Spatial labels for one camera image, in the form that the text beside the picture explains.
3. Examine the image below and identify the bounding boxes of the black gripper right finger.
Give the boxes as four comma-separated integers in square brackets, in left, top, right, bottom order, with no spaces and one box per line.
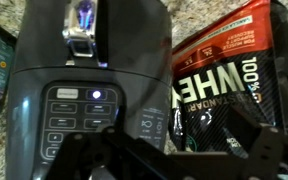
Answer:
[243,123,288,180]

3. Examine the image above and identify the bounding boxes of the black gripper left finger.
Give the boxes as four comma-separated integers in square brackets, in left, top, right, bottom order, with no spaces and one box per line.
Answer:
[46,124,185,180]

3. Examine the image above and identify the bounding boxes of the black red whey protein bag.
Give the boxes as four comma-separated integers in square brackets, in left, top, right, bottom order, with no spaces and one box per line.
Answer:
[168,0,288,158]

